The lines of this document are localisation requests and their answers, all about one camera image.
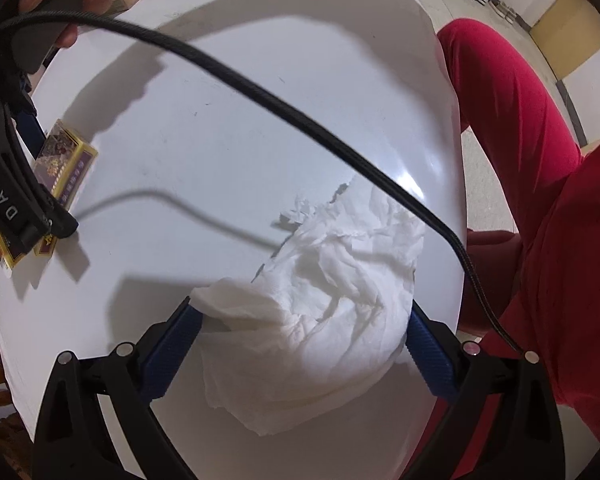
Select white tissue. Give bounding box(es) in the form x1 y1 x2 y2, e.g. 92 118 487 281
190 177 425 436

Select red pants leg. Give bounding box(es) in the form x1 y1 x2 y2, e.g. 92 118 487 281
419 16 600 480

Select purple gold cigarette carton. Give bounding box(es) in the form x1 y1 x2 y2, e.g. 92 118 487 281
0 119 98 276

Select black cable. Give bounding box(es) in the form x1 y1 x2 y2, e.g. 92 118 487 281
0 8 527 354

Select person left hand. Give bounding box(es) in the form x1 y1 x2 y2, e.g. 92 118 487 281
467 230 522 286

